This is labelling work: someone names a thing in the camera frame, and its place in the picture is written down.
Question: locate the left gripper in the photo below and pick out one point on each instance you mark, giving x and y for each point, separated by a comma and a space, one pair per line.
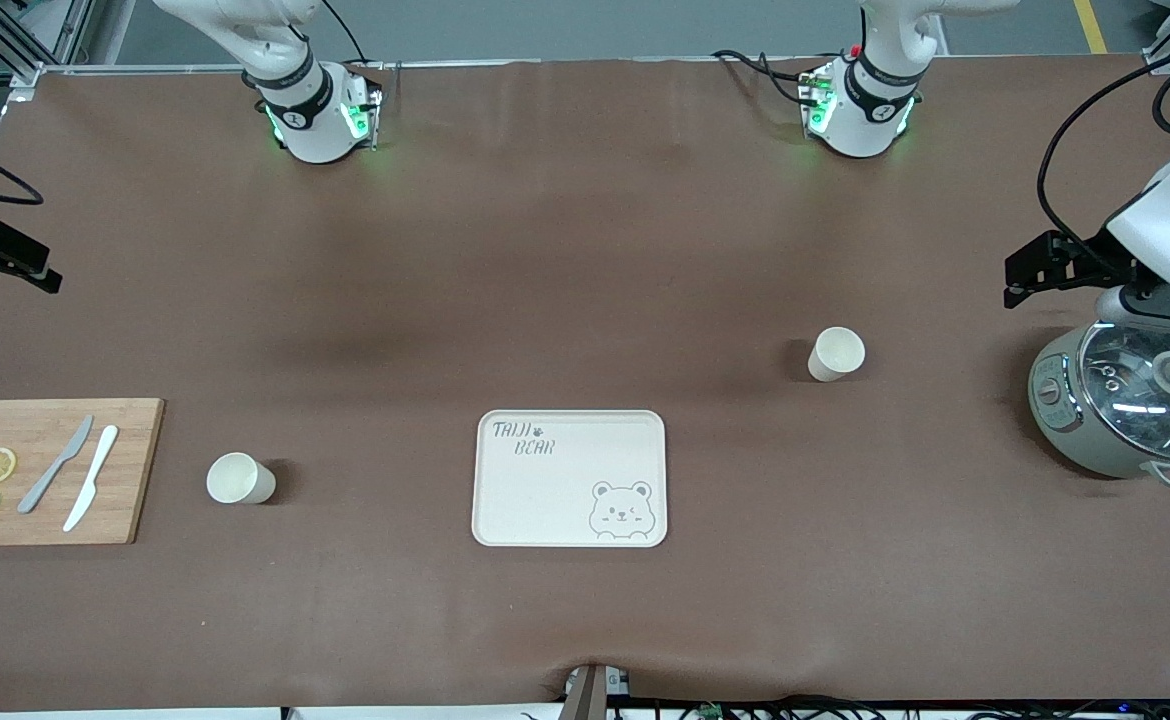
1086, 253

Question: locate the white IKEA cup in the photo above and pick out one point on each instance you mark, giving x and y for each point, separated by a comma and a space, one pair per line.
837, 353
235, 480

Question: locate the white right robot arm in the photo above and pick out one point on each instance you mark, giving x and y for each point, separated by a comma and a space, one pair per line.
305, 110

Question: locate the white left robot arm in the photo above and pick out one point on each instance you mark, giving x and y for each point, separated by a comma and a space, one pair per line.
865, 100

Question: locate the glass pot lid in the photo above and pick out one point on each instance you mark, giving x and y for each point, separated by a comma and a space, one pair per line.
1135, 390

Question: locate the grey electric cooking pot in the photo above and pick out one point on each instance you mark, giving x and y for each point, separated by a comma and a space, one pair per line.
1065, 420

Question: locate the grey plastic knife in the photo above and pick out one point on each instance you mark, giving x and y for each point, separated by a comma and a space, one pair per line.
50, 475

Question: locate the white plastic knife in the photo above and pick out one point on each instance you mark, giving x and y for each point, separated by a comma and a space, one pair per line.
95, 470

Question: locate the bamboo cutting board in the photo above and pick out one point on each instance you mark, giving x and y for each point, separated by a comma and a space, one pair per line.
135, 470

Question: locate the cream bear print tray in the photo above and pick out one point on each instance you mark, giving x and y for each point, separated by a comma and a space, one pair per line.
555, 500

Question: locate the brown table cover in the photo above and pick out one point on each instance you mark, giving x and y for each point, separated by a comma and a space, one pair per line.
565, 620

